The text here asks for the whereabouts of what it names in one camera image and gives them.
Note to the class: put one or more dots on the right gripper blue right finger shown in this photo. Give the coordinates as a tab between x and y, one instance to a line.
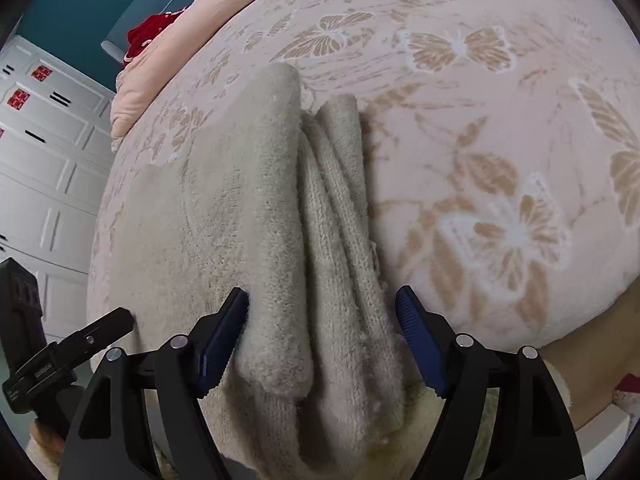
428	336

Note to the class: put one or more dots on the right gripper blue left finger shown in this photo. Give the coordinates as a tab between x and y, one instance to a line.
214	338

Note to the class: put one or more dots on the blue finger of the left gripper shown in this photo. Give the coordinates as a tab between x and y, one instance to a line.
52	368

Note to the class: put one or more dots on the cream sweater with black hearts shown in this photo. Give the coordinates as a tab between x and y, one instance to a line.
272	199

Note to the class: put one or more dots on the person's left hand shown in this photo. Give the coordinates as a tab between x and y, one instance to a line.
46	438

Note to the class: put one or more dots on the red floral white box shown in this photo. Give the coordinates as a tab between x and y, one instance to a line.
602	439

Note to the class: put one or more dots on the white wardrobe with red stickers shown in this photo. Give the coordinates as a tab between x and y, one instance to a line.
55	152

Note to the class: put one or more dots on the pink butterfly pattern bedspread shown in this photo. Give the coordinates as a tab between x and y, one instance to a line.
501	139

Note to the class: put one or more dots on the teal upholstered headboard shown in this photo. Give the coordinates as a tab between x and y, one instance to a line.
145	5

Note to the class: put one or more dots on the red garment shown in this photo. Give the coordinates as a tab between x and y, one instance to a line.
143	34

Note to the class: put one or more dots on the pink folded duvet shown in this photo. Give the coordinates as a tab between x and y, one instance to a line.
139	83

